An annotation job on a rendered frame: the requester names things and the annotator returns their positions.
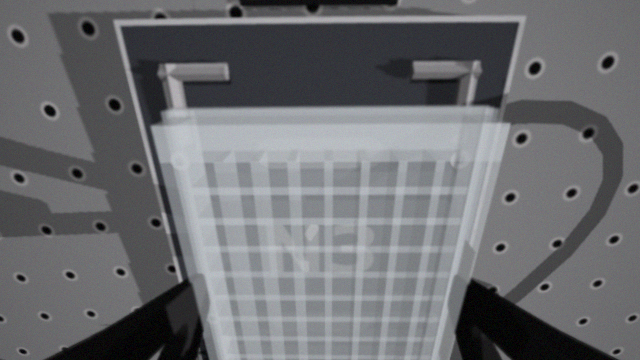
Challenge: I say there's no grey perforated base plate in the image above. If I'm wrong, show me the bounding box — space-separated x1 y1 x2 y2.
0 0 640 360

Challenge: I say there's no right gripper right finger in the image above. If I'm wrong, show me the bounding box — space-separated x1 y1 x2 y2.
455 279 618 360

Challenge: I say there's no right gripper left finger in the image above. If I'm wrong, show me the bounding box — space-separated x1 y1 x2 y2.
45 278 204 360

